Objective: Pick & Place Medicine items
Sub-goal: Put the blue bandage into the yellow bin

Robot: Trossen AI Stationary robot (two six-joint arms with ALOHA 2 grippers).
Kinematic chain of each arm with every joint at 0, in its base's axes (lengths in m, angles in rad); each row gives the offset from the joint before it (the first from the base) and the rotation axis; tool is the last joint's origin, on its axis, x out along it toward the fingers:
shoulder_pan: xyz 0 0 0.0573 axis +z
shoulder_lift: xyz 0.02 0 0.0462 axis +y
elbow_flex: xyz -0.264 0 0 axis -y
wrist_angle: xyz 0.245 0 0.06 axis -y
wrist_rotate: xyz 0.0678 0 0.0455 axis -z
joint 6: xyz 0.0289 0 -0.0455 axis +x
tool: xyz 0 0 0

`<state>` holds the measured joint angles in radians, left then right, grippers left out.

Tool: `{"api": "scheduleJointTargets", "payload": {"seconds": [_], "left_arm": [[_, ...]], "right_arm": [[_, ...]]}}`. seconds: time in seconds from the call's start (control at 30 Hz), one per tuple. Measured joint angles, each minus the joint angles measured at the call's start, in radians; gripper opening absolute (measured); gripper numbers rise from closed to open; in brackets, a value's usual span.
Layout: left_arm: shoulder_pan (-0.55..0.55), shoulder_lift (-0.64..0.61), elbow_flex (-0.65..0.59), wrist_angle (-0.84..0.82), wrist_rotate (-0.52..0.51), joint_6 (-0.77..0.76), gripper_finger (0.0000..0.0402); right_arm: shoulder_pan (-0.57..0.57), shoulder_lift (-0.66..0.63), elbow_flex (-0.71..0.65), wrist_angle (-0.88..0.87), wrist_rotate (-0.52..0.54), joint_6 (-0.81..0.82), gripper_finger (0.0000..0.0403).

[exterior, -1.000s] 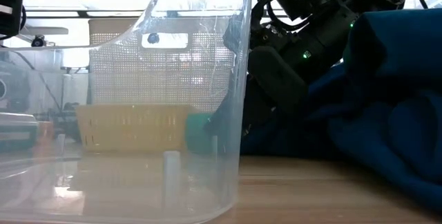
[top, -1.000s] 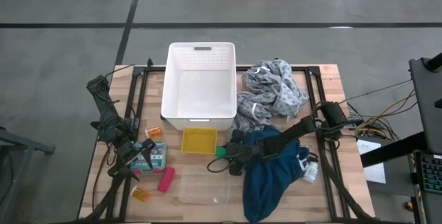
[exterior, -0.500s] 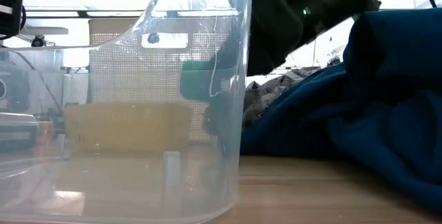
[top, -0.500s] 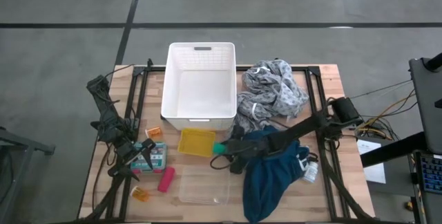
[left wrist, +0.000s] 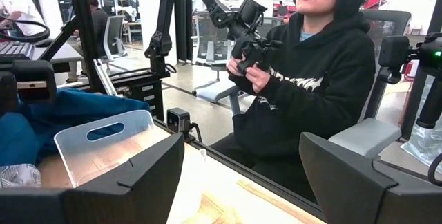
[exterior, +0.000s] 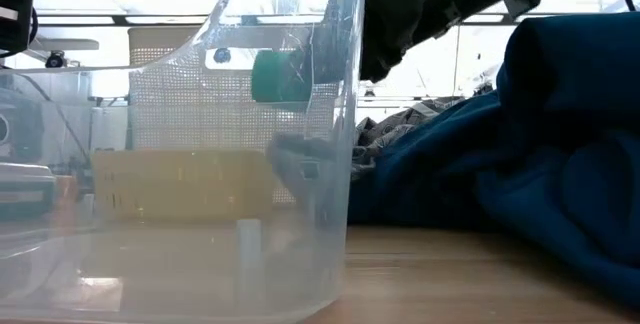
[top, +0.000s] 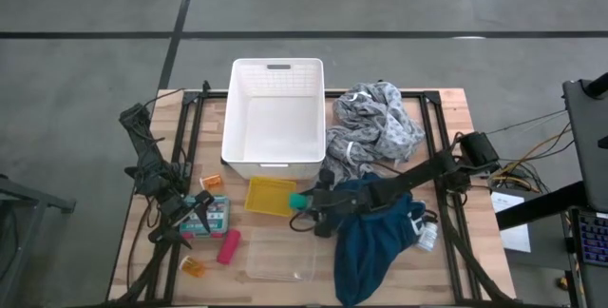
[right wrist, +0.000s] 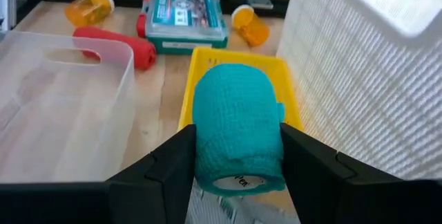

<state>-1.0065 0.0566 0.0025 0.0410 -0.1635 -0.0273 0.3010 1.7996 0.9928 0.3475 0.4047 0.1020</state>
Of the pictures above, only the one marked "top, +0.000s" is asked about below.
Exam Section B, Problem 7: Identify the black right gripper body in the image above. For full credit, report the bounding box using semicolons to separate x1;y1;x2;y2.
311;168;376;239

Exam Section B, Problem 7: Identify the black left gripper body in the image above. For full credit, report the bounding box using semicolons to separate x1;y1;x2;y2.
149;193;200;247

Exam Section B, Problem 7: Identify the green bandage roll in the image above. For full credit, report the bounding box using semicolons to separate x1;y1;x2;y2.
289;192;310;212

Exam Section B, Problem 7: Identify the orange pill bottle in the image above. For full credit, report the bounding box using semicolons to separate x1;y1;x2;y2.
179;256;208;279
199;175;225;192

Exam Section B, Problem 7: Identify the red bandage roll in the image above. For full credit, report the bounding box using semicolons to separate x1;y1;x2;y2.
217;228;242;266

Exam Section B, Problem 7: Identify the clear plastic container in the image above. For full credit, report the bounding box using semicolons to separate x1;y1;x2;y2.
245;228;318;283

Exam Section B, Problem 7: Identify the blue cloth garment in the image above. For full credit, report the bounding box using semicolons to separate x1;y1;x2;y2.
327;172;428;307

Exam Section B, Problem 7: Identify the grey patterned gown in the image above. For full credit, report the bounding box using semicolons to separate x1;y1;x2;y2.
322;81;427;185

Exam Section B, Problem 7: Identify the white supplement bottle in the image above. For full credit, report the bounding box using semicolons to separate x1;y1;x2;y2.
416;221;439;253

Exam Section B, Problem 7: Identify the teal first aid kit box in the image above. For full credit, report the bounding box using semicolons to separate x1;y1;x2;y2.
179;195;231;241

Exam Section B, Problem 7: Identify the small yellow plastic tray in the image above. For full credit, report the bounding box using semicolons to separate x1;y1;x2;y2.
243;176;298;218

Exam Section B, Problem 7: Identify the white perforated plastic basket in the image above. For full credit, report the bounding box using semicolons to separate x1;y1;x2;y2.
220;57;327;181

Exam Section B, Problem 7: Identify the grey metal side table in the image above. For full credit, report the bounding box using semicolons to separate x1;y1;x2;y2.
0;173;77;308

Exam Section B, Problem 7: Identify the white paper sheet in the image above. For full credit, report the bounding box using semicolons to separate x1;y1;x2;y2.
490;191;532;254

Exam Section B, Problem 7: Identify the black stand beam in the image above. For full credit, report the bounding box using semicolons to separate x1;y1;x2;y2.
496;180;588;232

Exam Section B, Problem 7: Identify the backlit keyboard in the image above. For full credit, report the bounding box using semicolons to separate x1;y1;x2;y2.
569;206;608;269

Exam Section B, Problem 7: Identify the black pole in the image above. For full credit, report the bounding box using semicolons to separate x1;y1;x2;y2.
582;70;608;99

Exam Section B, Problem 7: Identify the black aluminium table frame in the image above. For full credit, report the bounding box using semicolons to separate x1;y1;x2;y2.
108;79;523;307

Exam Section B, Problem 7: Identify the yellow cable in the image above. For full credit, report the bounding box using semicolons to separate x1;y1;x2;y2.
493;125;574;190

